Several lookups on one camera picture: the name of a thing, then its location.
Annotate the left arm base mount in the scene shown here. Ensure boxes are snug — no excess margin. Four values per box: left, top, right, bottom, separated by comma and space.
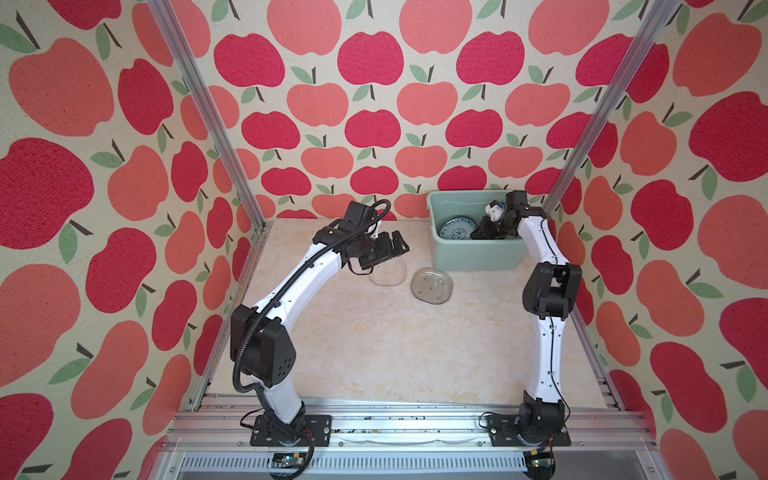
249, 415, 333, 447

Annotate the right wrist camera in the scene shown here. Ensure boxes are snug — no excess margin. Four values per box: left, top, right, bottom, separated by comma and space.
484, 200, 506, 222

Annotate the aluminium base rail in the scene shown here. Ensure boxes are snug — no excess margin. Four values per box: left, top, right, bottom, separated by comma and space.
148, 395, 670, 479

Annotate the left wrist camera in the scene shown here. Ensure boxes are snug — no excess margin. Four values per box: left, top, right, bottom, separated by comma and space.
366, 221, 382, 238

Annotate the aluminium frame post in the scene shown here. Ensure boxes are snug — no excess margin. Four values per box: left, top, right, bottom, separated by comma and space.
542, 0, 682, 215
148, 1, 266, 234

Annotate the clear grey glass plate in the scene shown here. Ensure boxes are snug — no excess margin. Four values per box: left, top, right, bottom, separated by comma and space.
410, 267, 454, 305

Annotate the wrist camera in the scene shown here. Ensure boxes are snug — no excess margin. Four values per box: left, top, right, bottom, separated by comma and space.
366, 221, 382, 238
484, 200, 506, 222

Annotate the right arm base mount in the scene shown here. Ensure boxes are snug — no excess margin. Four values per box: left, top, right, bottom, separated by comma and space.
478, 412, 572, 449

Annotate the right aluminium frame post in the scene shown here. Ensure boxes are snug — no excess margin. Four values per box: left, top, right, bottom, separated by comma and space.
542, 0, 682, 215

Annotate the small blue floral plate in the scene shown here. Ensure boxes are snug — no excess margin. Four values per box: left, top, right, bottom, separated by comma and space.
437, 216, 477, 240

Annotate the mint green plastic bin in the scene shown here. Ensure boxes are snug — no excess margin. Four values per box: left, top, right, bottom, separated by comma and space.
426, 190, 528, 272

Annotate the clear round glass plate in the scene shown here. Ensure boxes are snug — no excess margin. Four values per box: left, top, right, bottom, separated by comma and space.
369, 258, 408, 287

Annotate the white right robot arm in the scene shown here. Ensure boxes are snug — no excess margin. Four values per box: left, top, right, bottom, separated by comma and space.
471, 190, 582, 445

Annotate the left aluminium frame post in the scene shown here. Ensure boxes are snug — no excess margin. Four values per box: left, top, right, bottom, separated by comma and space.
148, 1, 266, 234

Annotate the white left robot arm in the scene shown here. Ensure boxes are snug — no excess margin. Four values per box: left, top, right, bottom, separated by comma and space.
230, 199, 409, 436

